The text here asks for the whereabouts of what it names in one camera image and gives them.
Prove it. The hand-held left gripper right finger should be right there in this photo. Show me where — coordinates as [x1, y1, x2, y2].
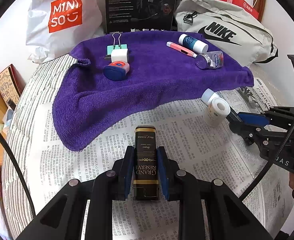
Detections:
[157, 147, 275, 240]

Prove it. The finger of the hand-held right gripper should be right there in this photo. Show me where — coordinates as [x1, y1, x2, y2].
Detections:
[229, 121, 265, 146]
[226, 109, 271, 128]

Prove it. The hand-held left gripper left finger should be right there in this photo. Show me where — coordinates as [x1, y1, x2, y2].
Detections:
[15, 145, 136, 240]

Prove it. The black box gold print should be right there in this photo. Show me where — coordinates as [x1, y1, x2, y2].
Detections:
[132, 125, 162, 201]

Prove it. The clear candy bottle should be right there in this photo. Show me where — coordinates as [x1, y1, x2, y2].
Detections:
[196, 50, 224, 70]

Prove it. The white bottle teal label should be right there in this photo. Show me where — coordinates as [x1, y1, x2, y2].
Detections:
[178, 33, 209, 54]

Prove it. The pink pen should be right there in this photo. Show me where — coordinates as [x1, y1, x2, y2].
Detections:
[166, 41, 199, 59]

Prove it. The blue and pink jar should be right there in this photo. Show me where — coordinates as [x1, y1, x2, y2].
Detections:
[103, 60, 130, 81]

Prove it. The white charger plug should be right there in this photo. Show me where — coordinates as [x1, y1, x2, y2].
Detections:
[105, 49, 129, 63]

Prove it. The green binder clip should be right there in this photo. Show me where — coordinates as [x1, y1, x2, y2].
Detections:
[106, 33, 128, 55]

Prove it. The newspaper sheet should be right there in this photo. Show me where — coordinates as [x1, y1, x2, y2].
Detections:
[33, 79, 291, 240]

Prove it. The grey waist bag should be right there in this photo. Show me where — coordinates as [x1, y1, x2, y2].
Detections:
[173, 0, 279, 64]

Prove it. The purple towel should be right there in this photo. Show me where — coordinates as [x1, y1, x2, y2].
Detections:
[52, 31, 255, 152]

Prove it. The brown patterned box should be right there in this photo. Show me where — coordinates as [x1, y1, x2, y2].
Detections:
[0, 65, 25, 105]

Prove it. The white plastic shopping bag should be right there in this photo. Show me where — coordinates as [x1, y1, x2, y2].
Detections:
[24, 0, 108, 64]

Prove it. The black headphone box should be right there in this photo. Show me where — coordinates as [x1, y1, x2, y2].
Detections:
[104, 0, 179, 34]

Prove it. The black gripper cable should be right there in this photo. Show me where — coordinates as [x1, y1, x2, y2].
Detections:
[239, 104, 294, 202]
[0, 119, 36, 219]

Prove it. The wooden door frame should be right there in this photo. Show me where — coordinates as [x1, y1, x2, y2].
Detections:
[256, 0, 268, 23]

